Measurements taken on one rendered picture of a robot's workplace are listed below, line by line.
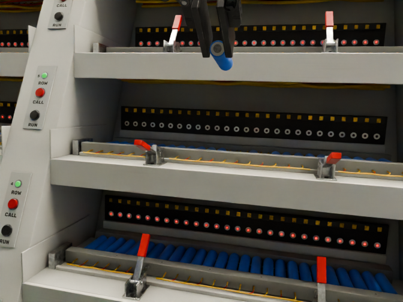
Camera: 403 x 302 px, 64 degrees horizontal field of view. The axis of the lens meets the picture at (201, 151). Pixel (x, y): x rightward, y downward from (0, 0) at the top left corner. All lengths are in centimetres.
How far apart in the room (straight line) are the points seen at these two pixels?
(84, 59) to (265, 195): 40
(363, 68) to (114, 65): 41
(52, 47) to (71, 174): 25
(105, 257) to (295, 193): 34
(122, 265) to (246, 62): 40
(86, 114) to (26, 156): 14
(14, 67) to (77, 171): 26
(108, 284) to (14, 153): 28
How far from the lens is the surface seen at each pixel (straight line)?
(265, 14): 84
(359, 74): 56
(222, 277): 55
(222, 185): 49
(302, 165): 53
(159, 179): 51
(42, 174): 60
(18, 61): 73
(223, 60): 38
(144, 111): 72
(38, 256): 62
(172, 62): 57
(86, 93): 69
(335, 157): 43
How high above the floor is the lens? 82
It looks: 13 degrees up
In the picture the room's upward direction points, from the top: 7 degrees clockwise
